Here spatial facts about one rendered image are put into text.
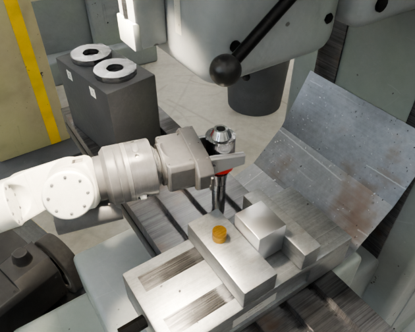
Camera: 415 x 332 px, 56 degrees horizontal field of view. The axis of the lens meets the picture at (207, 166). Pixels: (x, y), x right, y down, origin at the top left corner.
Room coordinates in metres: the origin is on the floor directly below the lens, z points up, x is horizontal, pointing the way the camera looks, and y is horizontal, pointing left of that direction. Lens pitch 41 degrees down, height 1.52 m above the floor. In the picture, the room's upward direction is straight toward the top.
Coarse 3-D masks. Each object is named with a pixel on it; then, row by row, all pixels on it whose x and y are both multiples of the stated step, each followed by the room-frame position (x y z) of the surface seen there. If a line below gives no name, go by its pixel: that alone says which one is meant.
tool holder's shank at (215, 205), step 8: (216, 176) 0.47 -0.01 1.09; (224, 176) 0.47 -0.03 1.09; (216, 184) 0.47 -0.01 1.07; (224, 184) 0.47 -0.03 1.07; (216, 192) 0.47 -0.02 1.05; (224, 192) 0.47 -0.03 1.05; (216, 200) 0.47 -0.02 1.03; (224, 200) 0.47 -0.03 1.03; (216, 208) 0.47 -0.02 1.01; (224, 208) 0.48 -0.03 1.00
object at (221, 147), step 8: (208, 136) 0.48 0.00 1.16; (232, 136) 0.48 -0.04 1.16; (208, 144) 0.47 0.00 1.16; (216, 144) 0.46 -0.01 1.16; (224, 144) 0.46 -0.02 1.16; (232, 144) 0.46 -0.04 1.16; (208, 152) 0.47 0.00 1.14; (216, 152) 0.46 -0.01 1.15; (224, 152) 0.46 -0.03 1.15; (232, 152) 0.47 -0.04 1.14
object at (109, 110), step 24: (96, 48) 0.85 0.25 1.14; (72, 72) 0.77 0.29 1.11; (96, 72) 0.73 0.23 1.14; (120, 72) 0.73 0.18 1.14; (144, 72) 0.76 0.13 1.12; (72, 96) 0.80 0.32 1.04; (96, 96) 0.70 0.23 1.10; (120, 96) 0.69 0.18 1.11; (144, 96) 0.73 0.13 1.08; (96, 120) 0.72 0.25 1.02; (120, 120) 0.68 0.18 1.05; (144, 120) 0.72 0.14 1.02
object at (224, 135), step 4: (220, 124) 0.49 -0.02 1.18; (216, 128) 0.48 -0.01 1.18; (220, 128) 0.48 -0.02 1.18; (224, 128) 0.48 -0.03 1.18; (228, 128) 0.48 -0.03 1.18; (212, 132) 0.48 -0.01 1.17; (216, 132) 0.47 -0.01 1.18; (220, 132) 0.47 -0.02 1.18; (224, 132) 0.47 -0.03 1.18; (228, 132) 0.47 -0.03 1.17; (212, 136) 0.47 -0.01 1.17; (216, 136) 0.47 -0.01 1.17; (220, 136) 0.47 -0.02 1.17; (224, 136) 0.47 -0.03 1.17; (228, 136) 0.47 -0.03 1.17; (216, 140) 0.47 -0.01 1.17; (220, 140) 0.46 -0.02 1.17; (224, 140) 0.46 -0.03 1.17
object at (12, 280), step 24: (0, 240) 0.74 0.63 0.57; (24, 240) 0.74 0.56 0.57; (0, 264) 0.63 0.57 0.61; (24, 264) 0.62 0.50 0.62; (48, 264) 0.64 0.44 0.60; (0, 288) 0.57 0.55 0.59; (24, 288) 0.57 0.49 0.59; (48, 288) 0.60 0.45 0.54; (0, 312) 0.50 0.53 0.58; (24, 312) 0.53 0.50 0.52
